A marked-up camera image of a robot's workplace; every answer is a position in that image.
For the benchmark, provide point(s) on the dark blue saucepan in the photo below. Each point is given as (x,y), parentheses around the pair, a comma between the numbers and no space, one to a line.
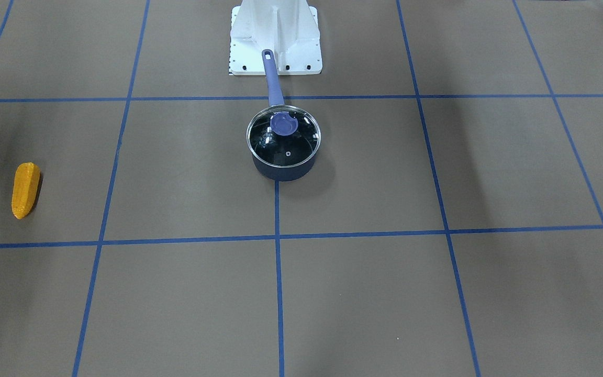
(275,98)

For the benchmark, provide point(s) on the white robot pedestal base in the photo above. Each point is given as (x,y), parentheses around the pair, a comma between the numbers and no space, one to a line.
(289,29)

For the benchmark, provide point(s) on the glass pot lid blue knob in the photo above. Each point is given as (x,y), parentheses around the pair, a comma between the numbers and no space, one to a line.
(283,137)

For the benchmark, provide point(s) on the yellow plastic corn cob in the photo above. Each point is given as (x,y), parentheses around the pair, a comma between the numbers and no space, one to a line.
(26,185)

